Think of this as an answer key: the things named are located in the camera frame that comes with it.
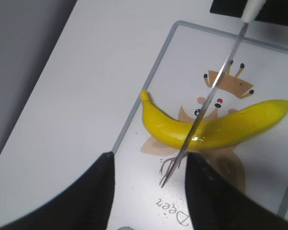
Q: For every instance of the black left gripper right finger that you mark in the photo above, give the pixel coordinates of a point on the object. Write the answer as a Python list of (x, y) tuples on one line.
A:
[(215, 204)]

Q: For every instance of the yellow plastic banana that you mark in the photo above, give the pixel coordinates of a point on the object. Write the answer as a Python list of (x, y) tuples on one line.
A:
[(212, 134)]

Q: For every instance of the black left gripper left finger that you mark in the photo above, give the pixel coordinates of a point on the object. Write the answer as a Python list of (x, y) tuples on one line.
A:
[(84, 205)]

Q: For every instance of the white handled kitchen knife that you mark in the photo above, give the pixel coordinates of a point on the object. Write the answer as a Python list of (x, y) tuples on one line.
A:
[(251, 11)]

